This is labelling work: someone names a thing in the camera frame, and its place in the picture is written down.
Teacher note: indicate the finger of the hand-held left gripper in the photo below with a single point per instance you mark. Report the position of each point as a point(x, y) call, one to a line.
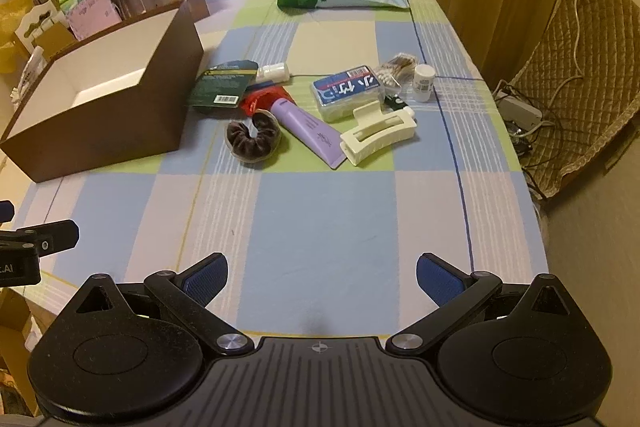
point(5, 212)
point(50, 237)

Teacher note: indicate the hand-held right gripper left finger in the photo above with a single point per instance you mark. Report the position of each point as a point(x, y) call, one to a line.
point(207, 279)

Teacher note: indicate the yellow plastic bag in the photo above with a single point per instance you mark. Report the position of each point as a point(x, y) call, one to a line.
point(12, 22)

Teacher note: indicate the brown cardboard box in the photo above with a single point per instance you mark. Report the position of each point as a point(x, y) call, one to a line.
point(52, 39)

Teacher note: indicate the red snack packet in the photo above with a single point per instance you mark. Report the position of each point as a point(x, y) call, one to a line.
point(260, 99)

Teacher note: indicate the brown hair scrunchie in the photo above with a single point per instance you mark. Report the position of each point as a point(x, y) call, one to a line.
point(235, 142)

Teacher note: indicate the white power strip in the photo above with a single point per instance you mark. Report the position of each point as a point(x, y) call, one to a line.
point(520, 112)

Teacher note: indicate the cream hair claw clip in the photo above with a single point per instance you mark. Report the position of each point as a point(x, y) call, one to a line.
point(372, 111)

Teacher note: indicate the dark green card package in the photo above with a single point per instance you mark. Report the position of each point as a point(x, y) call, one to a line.
point(222, 82)

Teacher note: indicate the clear plastic bag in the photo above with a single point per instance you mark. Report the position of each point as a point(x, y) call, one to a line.
point(30, 72)

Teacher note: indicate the small white bottle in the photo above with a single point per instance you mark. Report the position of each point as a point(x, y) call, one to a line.
point(423, 84)

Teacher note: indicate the brown storage box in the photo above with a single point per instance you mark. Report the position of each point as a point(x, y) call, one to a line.
point(125, 117)

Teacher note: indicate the dark green lip balm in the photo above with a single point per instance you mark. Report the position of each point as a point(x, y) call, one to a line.
point(395, 103)

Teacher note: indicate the pink paper bag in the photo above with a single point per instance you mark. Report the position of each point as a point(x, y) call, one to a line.
point(92, 14)

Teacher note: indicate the white cardboard hanger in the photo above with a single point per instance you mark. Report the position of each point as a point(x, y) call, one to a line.
point(35, 19)

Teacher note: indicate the cotton swab bag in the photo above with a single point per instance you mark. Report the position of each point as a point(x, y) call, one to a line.
point(395, 69)

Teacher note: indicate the purple cream tube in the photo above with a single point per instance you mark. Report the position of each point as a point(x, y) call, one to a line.
point(305, 127)

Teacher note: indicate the white printed tube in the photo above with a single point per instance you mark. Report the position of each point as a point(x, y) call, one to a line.
point(274, 72)

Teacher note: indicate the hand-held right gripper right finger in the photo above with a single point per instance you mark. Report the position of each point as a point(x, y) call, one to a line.
point(437, 279)

